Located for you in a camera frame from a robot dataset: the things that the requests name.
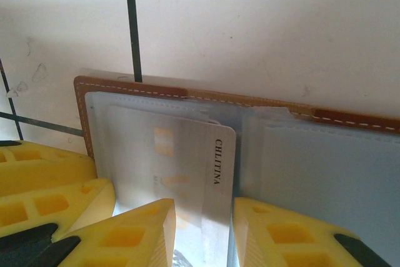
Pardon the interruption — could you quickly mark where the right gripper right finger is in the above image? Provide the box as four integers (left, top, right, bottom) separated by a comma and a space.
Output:
232, 198, 393, 267

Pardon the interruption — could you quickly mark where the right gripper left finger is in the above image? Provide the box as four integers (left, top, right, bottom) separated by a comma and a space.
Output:
46, 198, 178, 267

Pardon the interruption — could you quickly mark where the brown leather card holder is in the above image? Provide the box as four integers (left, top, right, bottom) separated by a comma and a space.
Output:
73, 75, 400, 267

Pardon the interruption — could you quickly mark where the white CHLITINA card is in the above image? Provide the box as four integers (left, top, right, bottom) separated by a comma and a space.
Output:
115, 113, 238, 249

